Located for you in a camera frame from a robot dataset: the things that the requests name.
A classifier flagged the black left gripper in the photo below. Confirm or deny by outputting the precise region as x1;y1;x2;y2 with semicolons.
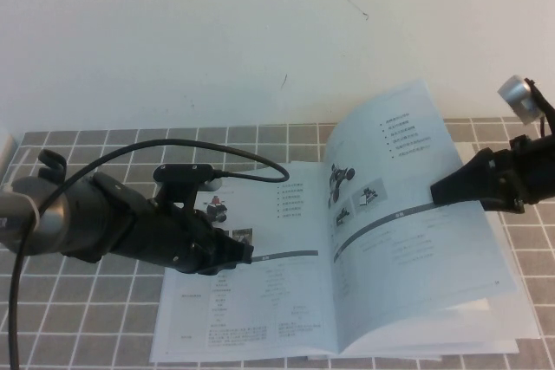
110;196;255;277

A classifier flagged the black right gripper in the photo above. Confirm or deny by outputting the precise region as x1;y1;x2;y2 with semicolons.
430;133;555;215

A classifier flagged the white product catalogue book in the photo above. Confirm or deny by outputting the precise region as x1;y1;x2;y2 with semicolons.
149;79;541;365

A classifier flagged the grey white grid tablecloth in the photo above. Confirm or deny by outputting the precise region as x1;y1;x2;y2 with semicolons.
0;116;555;370

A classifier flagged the brochure with photo cover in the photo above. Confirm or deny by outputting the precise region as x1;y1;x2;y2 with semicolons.
305;350;443;363

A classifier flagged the white zip tie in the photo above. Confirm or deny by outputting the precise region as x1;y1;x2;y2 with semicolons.
23;194;44;226

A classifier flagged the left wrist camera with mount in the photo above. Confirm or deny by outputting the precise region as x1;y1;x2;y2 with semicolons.
153;162;225;215

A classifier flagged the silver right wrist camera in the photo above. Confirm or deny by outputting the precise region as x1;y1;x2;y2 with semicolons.
497;76;555;135

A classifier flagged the thin black cable loop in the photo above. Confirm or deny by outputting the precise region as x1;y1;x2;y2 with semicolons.
37;149;69;185

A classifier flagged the thick black camera cable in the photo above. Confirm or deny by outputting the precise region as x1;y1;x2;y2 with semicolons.
6;139;291;370

